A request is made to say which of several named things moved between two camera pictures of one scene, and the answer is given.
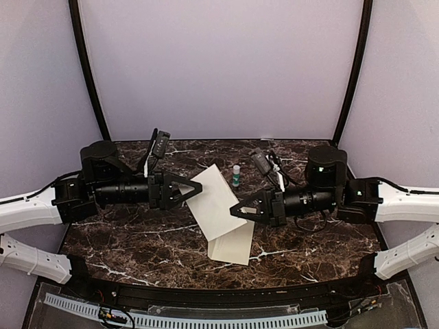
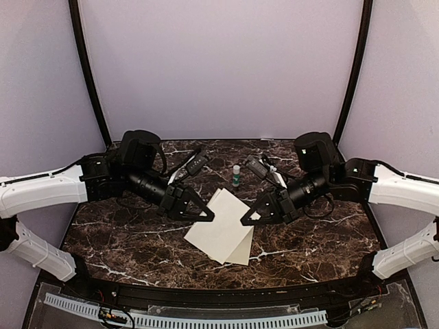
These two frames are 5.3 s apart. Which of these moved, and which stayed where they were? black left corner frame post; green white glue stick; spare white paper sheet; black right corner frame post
Moved: spare white paper sheet
Stayed: green white glue stick; black left corner frame post; black right corner frame post
